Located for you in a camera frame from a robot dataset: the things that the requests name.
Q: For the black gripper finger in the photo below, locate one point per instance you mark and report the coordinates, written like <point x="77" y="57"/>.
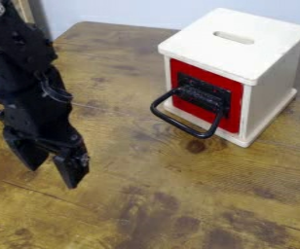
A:
<point x="73" y="167"/>
<point x="31" y="155"/>

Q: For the white wooden box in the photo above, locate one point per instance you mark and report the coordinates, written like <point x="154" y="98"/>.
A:
<point x="250" y="49"/>

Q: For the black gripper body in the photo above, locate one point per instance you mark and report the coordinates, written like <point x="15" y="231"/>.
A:
<point x="37" y="115"/>

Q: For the red drawer front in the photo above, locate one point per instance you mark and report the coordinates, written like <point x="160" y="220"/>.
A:
<point x="229" y="123"/>

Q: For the black metal drawer handle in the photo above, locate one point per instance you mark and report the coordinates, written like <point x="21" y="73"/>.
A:
<point x="202" y="97"/>

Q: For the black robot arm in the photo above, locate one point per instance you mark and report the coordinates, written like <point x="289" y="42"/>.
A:
<point x="26" y="56"/>

